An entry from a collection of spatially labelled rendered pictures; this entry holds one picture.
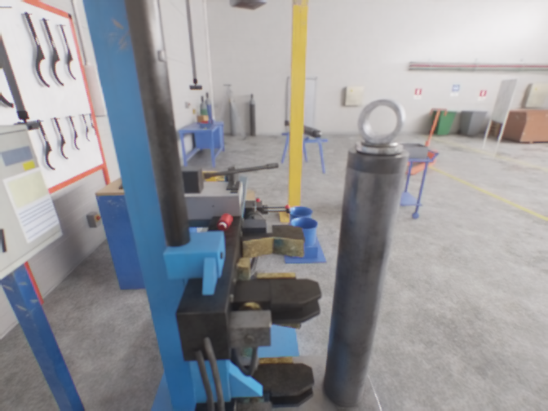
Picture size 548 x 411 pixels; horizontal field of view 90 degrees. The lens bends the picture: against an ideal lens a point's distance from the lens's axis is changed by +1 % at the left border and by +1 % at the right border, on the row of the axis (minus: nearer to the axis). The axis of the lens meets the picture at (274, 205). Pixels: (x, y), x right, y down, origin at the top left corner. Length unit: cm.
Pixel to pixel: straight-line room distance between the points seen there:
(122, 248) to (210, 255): 181
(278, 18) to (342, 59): 280
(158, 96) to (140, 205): 42
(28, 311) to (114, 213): 137
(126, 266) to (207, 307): 195
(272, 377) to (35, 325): 93
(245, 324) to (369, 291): 56
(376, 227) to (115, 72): 101
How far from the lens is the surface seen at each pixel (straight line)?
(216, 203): 142
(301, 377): 141
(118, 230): 263
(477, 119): 1389
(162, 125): 88
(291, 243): 137
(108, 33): 105
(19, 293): 130
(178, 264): 99
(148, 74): 88
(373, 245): 113
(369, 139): 105
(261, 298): 102
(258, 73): 1173
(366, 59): 1246
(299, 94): 354
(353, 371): 159
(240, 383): 120
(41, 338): 141
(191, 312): 89
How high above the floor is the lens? 167
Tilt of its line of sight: 23 degrees down
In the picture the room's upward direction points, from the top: straight up
